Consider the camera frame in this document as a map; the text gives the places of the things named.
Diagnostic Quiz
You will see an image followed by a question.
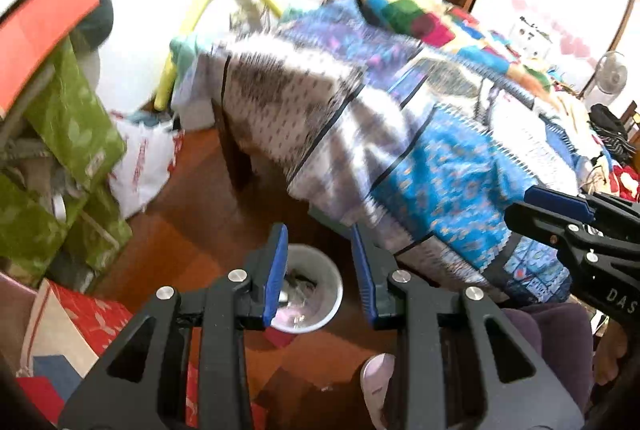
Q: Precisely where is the orange flat box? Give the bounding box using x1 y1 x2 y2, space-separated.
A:
0 0 101 118

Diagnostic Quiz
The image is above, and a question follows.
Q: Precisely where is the teal rail clamp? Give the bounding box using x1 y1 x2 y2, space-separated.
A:
169 36 201 67

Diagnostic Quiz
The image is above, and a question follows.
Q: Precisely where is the white appliance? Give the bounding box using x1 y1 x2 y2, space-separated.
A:
510 16 553 58

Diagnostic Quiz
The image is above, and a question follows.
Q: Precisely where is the blue patchwork blanket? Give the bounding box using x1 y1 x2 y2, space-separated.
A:
190 0 593 308

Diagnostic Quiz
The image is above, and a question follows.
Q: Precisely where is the white standing fan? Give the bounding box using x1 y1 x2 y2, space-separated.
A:
582 51 628 105

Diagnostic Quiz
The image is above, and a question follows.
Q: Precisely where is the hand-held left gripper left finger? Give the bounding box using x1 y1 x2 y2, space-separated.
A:
57 223 290 430

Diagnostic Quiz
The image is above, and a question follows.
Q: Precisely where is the red plush toy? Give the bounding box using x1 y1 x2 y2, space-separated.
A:
607 160 640 203

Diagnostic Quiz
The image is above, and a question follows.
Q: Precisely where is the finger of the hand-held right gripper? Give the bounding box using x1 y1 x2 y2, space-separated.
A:
504 201 602 262
523 186 640 242

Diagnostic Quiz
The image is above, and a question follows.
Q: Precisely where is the silver wrapper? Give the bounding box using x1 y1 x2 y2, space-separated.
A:
282 276 321 308

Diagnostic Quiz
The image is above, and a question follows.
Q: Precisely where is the pink slipper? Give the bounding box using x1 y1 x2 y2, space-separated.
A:
361 353 398 430

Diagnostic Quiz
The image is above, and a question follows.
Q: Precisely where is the person's leg in purple trousers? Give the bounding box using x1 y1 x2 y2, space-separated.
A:
500 303 596 413

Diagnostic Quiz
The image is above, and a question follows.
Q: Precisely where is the black striped clothing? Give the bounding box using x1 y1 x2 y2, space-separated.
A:
587 104 631 156

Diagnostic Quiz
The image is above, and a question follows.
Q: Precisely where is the red and white paper bag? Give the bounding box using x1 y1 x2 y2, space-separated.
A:
20 279 133 376

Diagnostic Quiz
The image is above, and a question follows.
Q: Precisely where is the person's right hand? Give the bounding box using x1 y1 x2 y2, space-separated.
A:
595 322 629 386

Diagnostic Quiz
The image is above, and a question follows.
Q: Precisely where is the red bin with white liner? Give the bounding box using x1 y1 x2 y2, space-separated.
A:
264 244 345 350

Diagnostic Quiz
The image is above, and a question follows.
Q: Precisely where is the wooden chair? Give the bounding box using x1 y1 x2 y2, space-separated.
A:
622 100 640 132

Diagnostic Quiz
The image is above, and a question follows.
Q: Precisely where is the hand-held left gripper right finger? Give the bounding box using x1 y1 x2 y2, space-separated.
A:
350 223 585 430

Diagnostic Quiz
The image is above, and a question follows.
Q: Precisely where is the white plastic bag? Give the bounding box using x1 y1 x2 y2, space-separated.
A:
107 110 183 218

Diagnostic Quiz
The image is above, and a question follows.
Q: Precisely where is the grey metal frame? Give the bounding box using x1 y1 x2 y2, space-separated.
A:
0 60 56 161

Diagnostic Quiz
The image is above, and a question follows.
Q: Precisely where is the colourful checked quilt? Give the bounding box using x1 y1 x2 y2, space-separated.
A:
345 0 556 106

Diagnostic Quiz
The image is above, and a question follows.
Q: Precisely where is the pink plastic basin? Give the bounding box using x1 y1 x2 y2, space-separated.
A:
0 273 38 361

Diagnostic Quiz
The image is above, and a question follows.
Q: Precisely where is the yellow bed rail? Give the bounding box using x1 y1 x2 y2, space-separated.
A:
154 0 283 111

